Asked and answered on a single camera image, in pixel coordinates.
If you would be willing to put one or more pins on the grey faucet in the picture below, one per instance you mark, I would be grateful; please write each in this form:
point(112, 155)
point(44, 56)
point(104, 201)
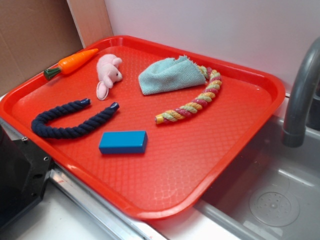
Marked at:
point(303, 109)

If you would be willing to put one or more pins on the pink plush bunny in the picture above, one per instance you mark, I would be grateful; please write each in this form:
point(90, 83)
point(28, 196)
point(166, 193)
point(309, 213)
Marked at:
point(108, 74)

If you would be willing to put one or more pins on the grey plastic sink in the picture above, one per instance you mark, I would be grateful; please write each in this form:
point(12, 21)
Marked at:
point(269, 191)

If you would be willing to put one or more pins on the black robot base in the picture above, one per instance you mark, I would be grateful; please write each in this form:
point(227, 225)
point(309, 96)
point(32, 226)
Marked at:
point(24, 171)

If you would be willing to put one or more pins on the orange toy carrot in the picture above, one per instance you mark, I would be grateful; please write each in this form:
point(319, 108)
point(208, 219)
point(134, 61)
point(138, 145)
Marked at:
point(70, 63)

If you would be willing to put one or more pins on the red plastic tray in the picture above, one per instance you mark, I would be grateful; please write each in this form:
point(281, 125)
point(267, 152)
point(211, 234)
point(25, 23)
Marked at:
point(181, 159)

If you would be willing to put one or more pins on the brown cardboard panel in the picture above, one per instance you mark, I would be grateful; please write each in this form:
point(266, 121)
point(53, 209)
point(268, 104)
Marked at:
point(35, 34)

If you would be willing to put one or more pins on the light blue cloth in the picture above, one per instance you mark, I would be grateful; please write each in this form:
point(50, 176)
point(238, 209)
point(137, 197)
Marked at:
point(169, 75)

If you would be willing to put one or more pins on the blue rectangular block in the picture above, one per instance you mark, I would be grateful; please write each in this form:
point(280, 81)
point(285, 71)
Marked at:
point(123, 142)

